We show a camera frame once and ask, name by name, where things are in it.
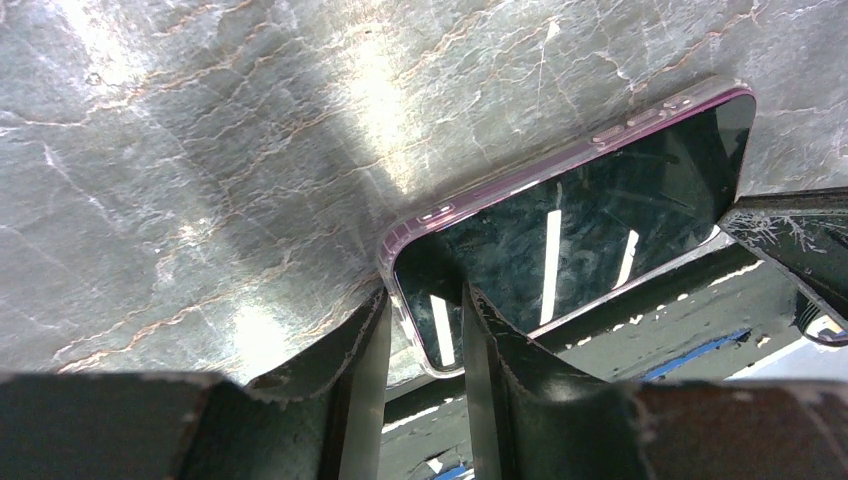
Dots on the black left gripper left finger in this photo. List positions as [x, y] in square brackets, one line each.
[317, 416]

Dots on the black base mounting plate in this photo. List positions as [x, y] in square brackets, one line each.
[707, 318]

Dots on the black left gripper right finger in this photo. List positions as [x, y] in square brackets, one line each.
[534, 416]

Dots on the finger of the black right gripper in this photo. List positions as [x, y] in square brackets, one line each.
[804, 235]

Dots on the clear magsafe phone case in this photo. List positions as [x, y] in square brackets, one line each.
[464, 205]

